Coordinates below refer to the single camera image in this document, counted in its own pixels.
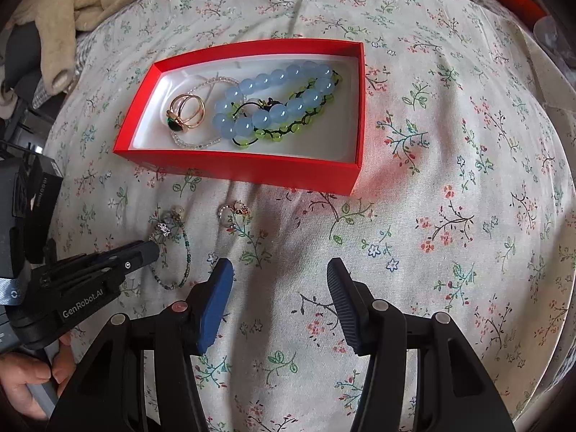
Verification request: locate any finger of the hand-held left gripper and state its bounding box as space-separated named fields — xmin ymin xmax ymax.
xmin=32 ymin=239 xmax=160 ymax=295

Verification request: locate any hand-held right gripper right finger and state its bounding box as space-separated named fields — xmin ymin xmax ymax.
xmin=326 ymin=257 xmax=518 ymax=432

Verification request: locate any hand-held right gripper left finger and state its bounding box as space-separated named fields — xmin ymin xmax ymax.
xmin=47 ymin=258 xmax=235 ymax=432

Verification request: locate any thin green bead bracelet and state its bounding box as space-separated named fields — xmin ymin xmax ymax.
xmin=150 ymin=207 xmax=192 ymax=291

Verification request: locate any red jewelry box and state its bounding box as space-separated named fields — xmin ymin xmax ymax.
xmin=112 ymin=40 xmax=366 ymax=196

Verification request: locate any person's left hand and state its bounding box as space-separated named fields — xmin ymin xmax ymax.
xmin=0 ymin=330 xmax=77 ymax=419

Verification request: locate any floral bedsheet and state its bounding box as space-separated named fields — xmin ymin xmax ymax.
xmin=45 ymin=0 xmax=576 ymax=432

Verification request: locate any dark cloth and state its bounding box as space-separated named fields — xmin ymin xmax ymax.
xmin=0 ymin=22 xmax=46 ymax=100

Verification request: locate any clear plastic bag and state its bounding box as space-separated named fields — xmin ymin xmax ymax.
xmin=533 ymin=13 xmax=576 ymax=82

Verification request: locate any small silver charm ring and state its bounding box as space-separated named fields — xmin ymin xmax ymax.
xmin=217 ymin=202 xmax=253 ymax=226

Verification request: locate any clear small bead bracelet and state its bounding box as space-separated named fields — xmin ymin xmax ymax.
xmin=171 ymin=76 xmax=241 ymax=150

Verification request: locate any gold ring with green stone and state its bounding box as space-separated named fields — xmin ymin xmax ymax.
xmin=166 ymin=93 xmax=207 ymax=135

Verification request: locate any green bead black cord bracelet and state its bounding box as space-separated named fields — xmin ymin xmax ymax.
xmin=229 ymin=69 xmax=345 ymax=151

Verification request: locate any blue bead bracelet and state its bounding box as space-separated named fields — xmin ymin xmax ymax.
xmin=213 ymin=60 xmax=336 ymax=140

